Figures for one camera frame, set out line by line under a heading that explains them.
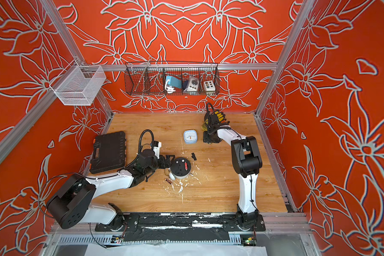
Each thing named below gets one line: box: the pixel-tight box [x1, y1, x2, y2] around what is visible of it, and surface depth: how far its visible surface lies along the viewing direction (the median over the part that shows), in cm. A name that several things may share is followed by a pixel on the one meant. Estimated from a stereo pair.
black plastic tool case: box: [89, 131, 127, 174], surface depth 94 cm
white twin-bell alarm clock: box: [169, 157, 192, 181], surface depth 87 cm
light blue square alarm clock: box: [183, 129, 198, 145], surface depth 104 cm
